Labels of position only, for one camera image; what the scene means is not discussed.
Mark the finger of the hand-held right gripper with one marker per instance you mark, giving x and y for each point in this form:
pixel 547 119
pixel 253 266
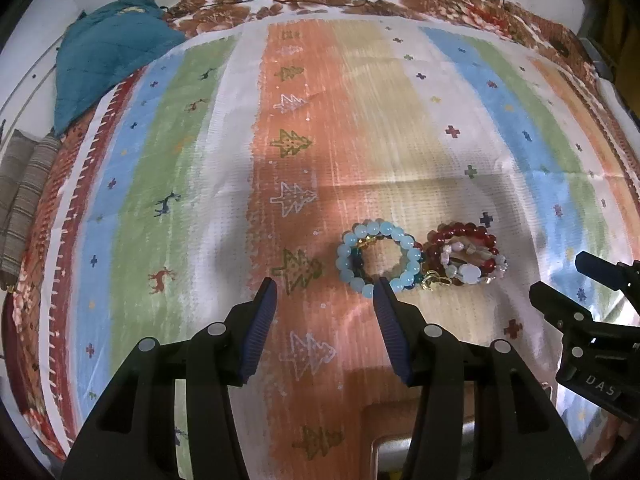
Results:
pixel 597 266
pixel 555 305

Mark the rose gold metal tin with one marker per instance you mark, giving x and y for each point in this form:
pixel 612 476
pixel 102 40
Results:
pixel 390 425

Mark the grey striped folded cloth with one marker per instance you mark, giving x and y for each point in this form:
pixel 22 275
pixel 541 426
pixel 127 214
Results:
pixel 22 195

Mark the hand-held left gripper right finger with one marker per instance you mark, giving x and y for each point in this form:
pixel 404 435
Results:
pixel 392 332

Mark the striped printed mat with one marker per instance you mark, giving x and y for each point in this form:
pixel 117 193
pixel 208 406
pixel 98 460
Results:
pixel 350 110

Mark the teal quilted pillow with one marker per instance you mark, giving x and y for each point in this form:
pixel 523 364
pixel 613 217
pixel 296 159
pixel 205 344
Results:
pixel 110 50

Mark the mustard hanging garment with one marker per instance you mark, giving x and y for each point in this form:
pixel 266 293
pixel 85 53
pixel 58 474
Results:
pixel 615 15

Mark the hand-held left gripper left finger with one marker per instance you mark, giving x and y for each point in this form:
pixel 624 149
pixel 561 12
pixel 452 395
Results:
pixel 257 330

